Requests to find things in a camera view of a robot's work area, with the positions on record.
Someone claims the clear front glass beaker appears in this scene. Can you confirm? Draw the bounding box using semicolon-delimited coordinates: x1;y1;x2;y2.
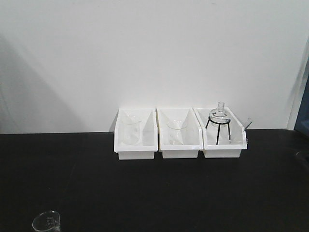
32;210;61;232

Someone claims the clear glass funnel flask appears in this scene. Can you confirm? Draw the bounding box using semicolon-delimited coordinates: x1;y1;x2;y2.
166;119;187;145

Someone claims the right white storage bin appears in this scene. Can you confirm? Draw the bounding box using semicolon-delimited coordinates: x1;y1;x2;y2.
194;107;247;158

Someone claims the clear glass beaker in bin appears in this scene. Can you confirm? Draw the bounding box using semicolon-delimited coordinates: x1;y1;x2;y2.
121;114;141;145

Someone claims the clear glass tube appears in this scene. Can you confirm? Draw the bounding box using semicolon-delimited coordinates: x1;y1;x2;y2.
231;117;253;145

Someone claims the round glass flask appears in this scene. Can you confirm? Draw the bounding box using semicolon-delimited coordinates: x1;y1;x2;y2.
209;101;231;124

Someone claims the left white storage bin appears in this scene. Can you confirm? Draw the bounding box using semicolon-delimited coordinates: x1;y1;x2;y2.
114;108;158;160

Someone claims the white storage bin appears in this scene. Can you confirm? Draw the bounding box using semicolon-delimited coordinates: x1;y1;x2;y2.
194;107;247;158
114;108;158;160
157;108;203;159

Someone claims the black wire tripod stand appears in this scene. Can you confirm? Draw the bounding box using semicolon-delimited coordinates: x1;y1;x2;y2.
205;116;231;145

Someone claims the middle white storage bin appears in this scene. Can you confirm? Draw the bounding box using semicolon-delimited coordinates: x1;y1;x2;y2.
157;108;203;159

